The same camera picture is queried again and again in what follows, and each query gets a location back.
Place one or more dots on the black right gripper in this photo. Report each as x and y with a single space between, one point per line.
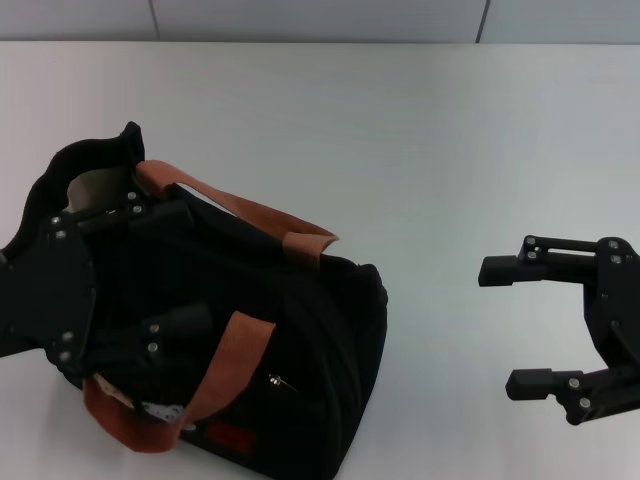
615 305

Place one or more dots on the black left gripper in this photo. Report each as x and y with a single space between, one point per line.
45 290

